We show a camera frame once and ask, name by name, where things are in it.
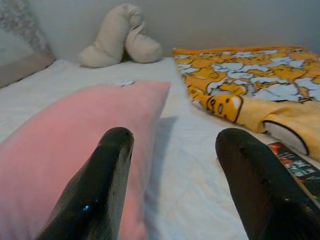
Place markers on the pink pillow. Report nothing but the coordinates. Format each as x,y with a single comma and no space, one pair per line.
62,130

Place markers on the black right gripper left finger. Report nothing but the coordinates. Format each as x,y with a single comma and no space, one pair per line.
95,195

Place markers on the yellow cartoon egg blanket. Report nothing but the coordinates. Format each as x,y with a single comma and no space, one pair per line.
250,80

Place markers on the grey floral printed headboard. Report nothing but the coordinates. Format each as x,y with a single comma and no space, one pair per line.
17,50

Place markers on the beige folded bolster pillow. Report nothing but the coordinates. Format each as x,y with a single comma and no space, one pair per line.
110,40

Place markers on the dark red green book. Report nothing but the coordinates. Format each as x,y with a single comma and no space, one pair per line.
300,170

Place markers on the white quilted mattress pad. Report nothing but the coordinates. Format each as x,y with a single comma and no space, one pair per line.
185,175

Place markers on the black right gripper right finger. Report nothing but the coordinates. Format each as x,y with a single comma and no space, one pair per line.
260,190

